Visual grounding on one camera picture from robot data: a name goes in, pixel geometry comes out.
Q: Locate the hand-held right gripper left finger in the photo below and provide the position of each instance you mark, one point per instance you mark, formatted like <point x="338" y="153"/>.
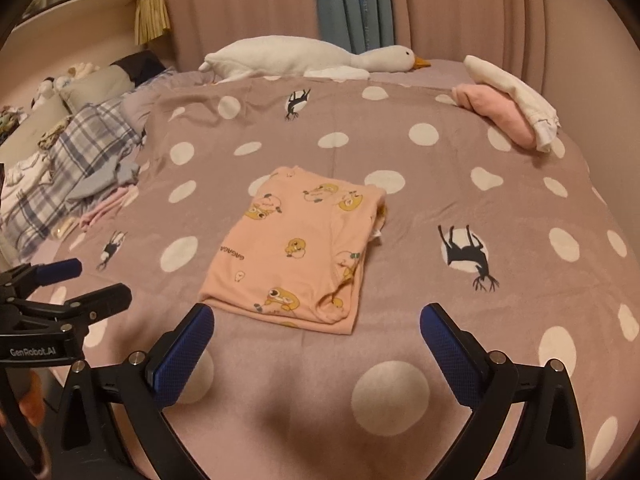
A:
<point x="185" y="355"/>

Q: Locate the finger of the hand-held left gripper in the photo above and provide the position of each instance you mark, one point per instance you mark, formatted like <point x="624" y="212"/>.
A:
<point x="100" y="297"/>
<point x="55" y="270"/>

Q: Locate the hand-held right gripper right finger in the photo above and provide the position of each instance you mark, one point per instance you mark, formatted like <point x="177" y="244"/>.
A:
<point x="445" y="355"/>

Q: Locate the orange printed long-sleeve shirt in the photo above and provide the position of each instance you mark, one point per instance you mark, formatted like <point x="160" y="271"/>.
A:
<point x="290" y="250"/>

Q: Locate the folded pink and white clothes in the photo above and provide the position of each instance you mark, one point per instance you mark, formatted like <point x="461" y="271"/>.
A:
<point x="520" y="90"/>

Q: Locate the person's left hand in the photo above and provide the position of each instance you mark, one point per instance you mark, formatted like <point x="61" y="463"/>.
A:
<point x="32" y="400"/>

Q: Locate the small pale pink cloth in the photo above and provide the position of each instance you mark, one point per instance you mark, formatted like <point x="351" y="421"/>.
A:
<point x="107" y="207"/>

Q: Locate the white printed cloth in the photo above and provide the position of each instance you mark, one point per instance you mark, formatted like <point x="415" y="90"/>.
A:
<point x="25" y="172"/>

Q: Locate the grey-blue cloth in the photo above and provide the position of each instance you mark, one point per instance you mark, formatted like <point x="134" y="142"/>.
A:
<point x="107" y="180"/>

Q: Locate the blue plaid cloth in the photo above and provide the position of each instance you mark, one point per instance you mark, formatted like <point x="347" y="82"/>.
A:
<point x="75" y="150"/>

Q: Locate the mauve polka dot blanket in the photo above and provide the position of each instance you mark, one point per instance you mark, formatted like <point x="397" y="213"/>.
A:
<point x="450" y="200"/>

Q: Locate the grey pillow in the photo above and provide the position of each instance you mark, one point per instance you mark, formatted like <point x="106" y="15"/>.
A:
<point x="95" y="87"/>

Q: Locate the dark pillow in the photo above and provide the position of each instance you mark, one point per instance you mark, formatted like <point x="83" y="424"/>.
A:
<point x="140" y="65"/>

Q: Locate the folded pink cloth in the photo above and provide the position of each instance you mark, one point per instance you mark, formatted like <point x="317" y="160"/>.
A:
<point x="495" y="110"/>

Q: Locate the yellow fringed hanging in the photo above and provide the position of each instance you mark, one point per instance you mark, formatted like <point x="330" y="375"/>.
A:
<point x="152" y="17"/>

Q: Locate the white goose plush toy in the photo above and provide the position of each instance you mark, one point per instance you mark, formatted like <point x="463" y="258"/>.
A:
<point x="280" y="55"/>

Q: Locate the pink curtain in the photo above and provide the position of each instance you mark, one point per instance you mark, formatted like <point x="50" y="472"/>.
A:
<point x="240" y="0"/>

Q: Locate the blue curtain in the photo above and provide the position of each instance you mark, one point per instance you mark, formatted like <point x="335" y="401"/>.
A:
<point x="350" y="5"/>

